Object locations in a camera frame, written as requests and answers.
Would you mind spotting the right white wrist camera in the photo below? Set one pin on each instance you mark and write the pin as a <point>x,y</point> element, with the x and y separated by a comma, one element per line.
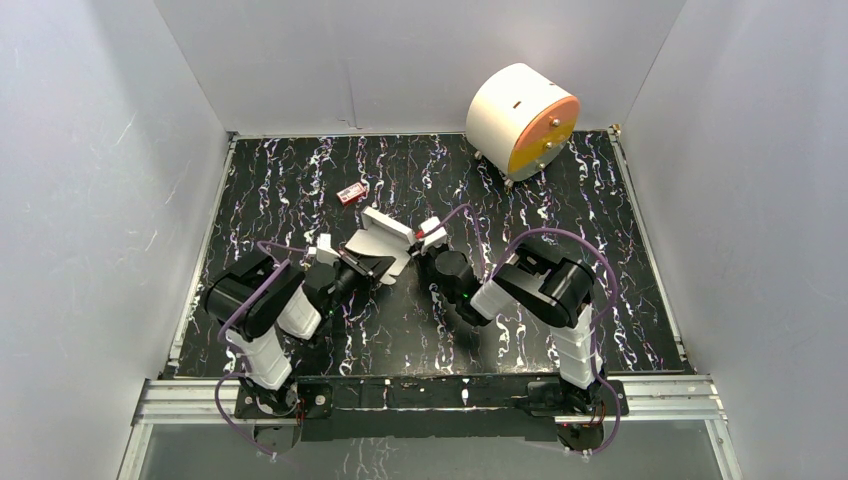
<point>432,239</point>

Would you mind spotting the white cylindrical drum orange face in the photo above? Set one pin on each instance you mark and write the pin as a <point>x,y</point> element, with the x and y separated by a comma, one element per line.
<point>519,120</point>

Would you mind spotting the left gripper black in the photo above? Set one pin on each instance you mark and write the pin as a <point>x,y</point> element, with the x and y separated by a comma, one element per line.
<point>365,266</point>

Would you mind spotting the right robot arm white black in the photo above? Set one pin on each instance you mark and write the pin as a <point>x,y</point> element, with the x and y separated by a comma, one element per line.
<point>553,289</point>

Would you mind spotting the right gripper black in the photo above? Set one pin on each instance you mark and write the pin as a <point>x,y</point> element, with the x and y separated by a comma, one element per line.
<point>424,257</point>

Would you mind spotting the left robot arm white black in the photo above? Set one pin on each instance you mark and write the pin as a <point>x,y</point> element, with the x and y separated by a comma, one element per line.
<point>257,299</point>

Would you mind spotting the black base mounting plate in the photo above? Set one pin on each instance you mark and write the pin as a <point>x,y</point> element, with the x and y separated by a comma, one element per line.
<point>442,406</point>

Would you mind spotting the small red white packet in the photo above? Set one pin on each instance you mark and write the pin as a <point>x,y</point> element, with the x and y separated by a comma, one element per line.
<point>352,193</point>

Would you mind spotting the aluminium frame rail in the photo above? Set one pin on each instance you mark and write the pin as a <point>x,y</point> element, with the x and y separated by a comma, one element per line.
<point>660,397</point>

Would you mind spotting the white cardboard box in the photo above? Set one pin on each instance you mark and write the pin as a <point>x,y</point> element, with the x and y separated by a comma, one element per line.
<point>381,236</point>

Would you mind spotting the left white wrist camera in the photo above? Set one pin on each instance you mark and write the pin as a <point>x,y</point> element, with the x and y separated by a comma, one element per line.
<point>322,252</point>

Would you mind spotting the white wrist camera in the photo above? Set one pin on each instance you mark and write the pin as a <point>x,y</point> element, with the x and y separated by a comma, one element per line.
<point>322,252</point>
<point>432,239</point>

